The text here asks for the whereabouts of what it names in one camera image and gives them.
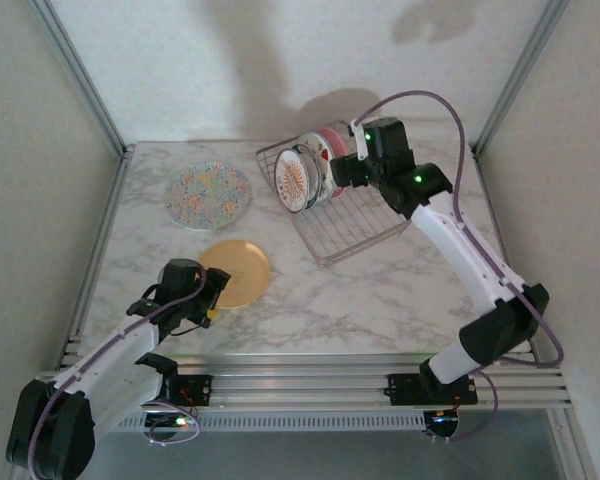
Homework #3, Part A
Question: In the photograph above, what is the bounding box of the pink plate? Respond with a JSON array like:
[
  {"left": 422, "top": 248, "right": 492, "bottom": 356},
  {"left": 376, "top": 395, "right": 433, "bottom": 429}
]
[{"left": 315, "top": 126, "right": 355, "bottom": 201}]

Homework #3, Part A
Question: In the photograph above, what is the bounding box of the aluminium frame post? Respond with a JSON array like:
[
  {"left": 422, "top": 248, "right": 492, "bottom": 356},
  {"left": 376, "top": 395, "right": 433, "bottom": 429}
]
[
  {"left": 28, "top": 0, "right": 135, "bottom": 157},
  {"left": 471, "top": 0, "right": 570, "bottom": 157}
]

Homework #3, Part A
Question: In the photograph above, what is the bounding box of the metal wire dish rack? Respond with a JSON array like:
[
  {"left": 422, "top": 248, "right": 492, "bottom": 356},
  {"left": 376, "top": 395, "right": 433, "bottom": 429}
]
[{"left": 254, "top": 116, "right": 412, "bottom": 272}]

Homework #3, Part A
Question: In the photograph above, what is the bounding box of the aluminium rail beam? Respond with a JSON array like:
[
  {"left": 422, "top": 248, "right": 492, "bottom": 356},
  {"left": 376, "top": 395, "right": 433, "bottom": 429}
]
[{"left": 26, "top": 337, "right": 575, "bottom": 414}]

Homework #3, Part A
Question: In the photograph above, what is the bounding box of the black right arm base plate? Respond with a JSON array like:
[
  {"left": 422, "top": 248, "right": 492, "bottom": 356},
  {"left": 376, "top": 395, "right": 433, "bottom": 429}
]
[{"left": 386, "top": 371, "right": 480, "bottom": 408}]

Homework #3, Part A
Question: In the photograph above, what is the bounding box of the white plate green rim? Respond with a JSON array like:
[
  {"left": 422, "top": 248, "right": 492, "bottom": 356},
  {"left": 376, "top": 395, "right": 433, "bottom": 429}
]
[{"left": 295, "top": 130, "right": 339, "bottom": 209}]

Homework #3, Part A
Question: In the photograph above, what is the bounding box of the large floral pattern plate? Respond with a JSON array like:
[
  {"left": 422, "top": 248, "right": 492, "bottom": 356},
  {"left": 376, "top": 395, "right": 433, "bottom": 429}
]
[{"left": 163, "top": 160, "right": 252, "bottom": 233}]

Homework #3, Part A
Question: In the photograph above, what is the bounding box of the grey slotted cable duct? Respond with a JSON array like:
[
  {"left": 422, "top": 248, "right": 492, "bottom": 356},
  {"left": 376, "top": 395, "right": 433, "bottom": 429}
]
[{"left": 92, "top": 411, "right": 427, "bottom": 434}]

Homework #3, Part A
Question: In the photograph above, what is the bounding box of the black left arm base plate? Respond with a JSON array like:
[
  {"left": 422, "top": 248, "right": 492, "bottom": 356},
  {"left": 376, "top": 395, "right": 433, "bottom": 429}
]
[{"left": 149, "top": 373, "right": 214, "bottom": 408}]

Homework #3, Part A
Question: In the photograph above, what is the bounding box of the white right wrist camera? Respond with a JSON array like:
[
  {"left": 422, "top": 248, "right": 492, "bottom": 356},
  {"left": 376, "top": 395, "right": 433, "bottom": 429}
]
[{"left": 348, "top": 118, "right": 371, "bottom": 163}]

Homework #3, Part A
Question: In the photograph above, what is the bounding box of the white plate orange sun pattern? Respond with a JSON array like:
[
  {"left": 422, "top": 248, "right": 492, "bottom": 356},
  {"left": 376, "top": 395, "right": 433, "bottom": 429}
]
[{"left": 273, "top": 147, "right": 324, "bottom": 216}]

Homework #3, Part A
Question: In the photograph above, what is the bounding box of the aluminium table side rail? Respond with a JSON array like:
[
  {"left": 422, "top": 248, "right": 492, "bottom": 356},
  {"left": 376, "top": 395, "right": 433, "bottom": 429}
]
[
  {"left": 54, "top": 148, "right": 133, "bottom": 371},
  {"left": 472, "top": 147, "right": 541, "bottom": 369}
]

